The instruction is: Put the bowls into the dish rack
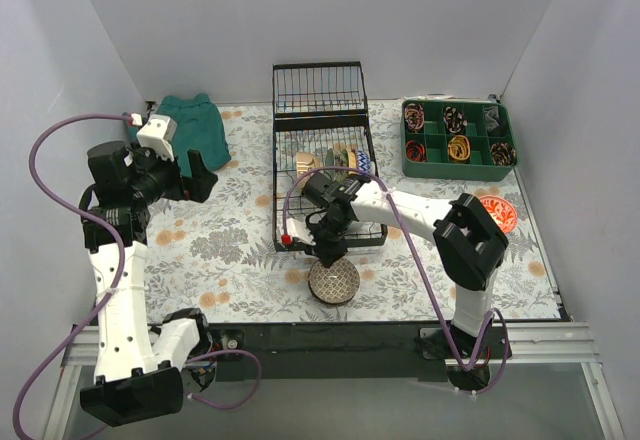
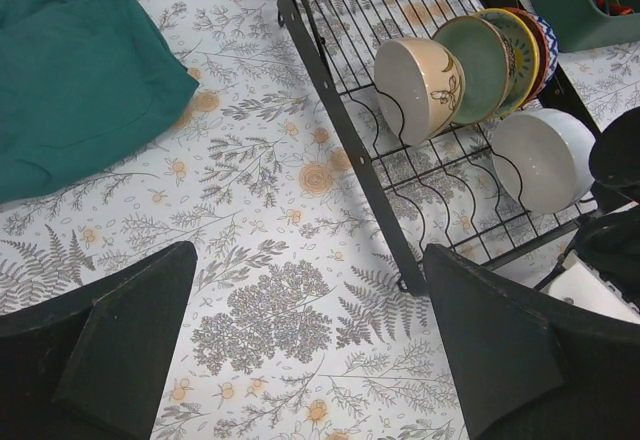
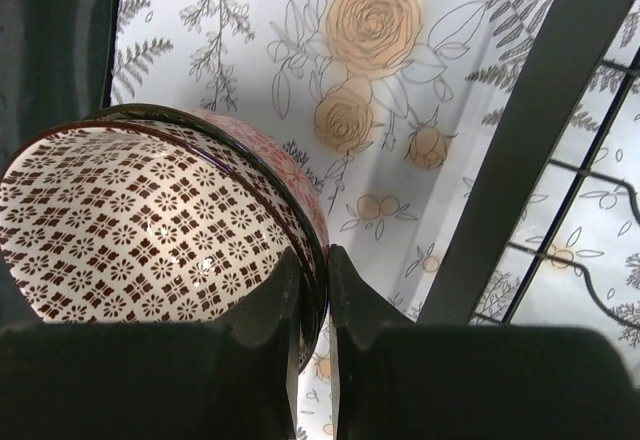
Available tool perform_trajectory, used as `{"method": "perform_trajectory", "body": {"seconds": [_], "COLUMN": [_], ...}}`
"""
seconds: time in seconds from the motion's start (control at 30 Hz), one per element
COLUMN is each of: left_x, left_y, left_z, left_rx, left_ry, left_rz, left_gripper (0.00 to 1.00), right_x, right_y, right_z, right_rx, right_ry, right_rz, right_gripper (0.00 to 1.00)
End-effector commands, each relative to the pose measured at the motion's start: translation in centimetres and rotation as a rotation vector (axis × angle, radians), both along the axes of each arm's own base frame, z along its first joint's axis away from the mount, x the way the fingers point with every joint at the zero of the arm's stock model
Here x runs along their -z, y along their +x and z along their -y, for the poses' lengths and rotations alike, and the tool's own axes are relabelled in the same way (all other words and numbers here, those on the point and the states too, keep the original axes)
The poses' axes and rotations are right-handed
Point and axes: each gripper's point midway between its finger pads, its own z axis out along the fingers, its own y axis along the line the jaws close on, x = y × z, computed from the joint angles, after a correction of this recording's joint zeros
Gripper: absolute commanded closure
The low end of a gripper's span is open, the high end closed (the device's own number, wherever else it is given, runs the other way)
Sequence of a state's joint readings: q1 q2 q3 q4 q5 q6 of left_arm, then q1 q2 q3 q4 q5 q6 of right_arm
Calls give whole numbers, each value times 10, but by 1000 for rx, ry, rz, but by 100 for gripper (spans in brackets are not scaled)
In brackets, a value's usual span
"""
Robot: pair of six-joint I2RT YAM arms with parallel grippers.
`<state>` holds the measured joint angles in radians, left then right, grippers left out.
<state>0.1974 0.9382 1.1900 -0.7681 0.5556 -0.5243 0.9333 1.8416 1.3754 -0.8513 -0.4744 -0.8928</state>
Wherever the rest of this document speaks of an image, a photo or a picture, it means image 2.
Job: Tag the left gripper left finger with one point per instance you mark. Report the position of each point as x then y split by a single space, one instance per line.
92 363

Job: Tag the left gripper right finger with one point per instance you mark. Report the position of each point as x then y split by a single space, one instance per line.
529 366

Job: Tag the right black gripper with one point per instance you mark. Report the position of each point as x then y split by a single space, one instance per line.
610 244

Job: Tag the plain white bowl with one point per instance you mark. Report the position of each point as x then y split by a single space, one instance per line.
541 158

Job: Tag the black wire dish rack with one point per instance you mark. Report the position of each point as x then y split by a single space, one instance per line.
457 135

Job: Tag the yellow sun pattern bowl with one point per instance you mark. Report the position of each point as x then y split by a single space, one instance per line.
524 63

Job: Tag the blue zigzag red bowl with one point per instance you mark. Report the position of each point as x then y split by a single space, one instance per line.
548 48

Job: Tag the green celadon bowl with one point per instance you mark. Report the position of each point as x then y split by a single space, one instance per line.
483 55

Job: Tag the beige white bowl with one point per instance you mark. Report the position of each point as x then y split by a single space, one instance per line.
418 85

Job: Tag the green cloth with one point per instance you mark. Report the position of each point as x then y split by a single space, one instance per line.
84 84

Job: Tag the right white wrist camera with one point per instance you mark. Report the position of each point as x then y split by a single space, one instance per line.
576 283

